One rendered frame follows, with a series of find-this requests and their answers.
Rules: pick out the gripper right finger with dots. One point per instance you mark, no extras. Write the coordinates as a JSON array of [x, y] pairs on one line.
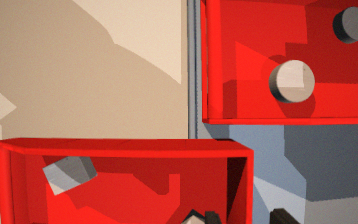
[[281, 216]]

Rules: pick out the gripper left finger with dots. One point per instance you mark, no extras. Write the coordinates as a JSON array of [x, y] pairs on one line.
[[212, 218]]

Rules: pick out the grey metal disc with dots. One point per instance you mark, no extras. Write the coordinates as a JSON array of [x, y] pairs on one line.
[[291, 82], [345, 25]]

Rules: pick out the red open-front bin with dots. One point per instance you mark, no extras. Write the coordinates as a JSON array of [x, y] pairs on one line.
[[139, 181], [257, 36]]

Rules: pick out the grey metal block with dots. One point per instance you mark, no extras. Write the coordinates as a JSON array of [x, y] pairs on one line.
[[69, 172]]

